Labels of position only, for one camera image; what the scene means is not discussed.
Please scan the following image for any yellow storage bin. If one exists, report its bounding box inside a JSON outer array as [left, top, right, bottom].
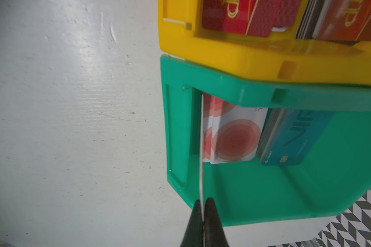
[[158, 1, 371, 86]]

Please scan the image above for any green storage bin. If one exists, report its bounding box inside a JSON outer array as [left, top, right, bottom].
[[160, 55, 371, 226]]

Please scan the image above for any card in green bin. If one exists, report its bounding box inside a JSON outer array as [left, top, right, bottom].
[[201, 93, 268, 164]]

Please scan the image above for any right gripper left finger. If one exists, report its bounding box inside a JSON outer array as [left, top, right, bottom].
[[180, 200, 204, 247]]

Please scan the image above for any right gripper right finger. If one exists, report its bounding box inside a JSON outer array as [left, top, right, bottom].
[[204, 198, 229, 247]]

